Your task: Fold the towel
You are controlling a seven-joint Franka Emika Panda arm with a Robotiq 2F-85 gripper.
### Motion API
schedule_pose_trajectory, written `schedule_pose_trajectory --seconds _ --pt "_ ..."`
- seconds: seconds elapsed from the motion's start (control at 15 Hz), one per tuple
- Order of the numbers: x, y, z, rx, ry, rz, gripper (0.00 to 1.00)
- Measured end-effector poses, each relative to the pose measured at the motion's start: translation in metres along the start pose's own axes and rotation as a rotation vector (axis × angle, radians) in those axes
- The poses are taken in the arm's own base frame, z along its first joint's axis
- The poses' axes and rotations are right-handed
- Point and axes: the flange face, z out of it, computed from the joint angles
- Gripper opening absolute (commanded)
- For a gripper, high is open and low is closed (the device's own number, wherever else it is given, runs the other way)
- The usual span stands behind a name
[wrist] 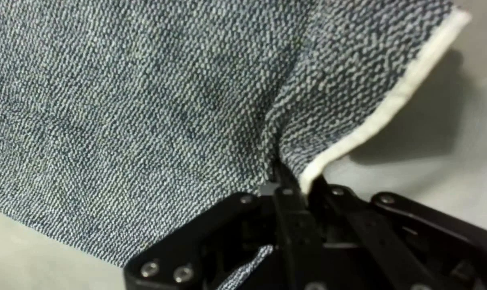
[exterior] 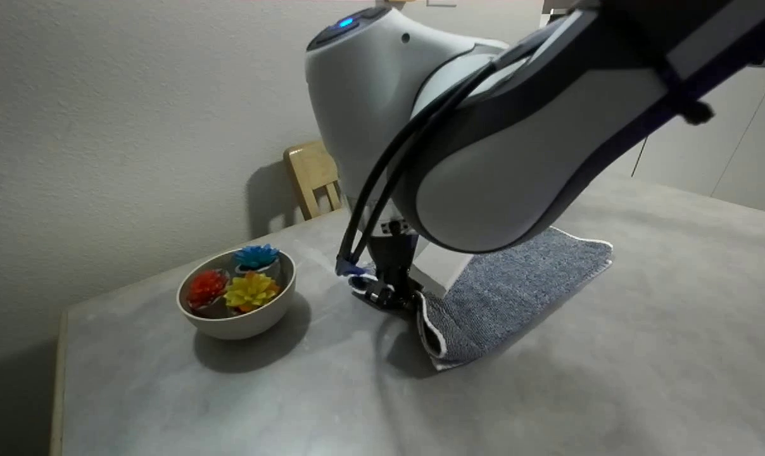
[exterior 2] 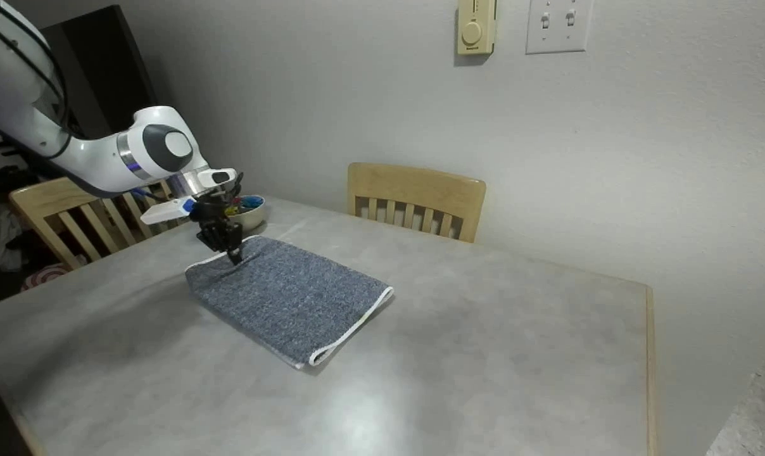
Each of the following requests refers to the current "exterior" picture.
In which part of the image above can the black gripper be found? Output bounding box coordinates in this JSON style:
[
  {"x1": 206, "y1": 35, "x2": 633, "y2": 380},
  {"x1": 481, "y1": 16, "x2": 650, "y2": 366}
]
[{"x1": 348, "y1": 214, "x2": 428, "y2": 322}]

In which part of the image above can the blue-grey towel with white trim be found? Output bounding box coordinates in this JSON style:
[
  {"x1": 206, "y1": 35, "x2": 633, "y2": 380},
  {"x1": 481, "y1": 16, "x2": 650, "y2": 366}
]
[{"x1": 417, "y1": 226, "x2": 615, "y2": 374}]

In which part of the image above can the yellow flower decoration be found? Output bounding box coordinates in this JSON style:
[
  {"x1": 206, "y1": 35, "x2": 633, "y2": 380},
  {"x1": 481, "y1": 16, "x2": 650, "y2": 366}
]
[{"x1": 222, "y1": 271, "x2": 285, "y2": 316}]

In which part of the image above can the blue flower decoration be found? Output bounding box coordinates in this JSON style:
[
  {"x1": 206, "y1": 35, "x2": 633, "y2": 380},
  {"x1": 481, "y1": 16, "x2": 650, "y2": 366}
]
[{"x1": 233, "y1": 244, "x2": 282, "y2": 277}]

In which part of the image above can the light wooden short-slat chair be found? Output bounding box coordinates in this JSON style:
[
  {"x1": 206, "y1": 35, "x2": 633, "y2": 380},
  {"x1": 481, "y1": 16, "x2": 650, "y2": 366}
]
[{"x1": 282, "y1": 138, "x2": 346, "y2": 222}]

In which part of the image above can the cream ceramic bowl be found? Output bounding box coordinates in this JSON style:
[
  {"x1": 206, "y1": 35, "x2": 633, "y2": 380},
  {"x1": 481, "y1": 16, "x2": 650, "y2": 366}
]
[{"x1": 175, "y1": 245, "x2": 301, "y2": 344}]

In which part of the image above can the red flower decoration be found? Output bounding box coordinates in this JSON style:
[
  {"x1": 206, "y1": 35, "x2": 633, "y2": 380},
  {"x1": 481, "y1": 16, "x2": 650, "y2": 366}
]
[{"x1": 186, "y1": 268, "x2": 232, "y2": 312}]

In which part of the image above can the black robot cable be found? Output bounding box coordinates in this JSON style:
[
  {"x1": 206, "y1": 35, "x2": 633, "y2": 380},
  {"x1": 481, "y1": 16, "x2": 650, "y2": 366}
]
[{"x1": 334, "y1": 59, "x2": 504, "y2": 273}]

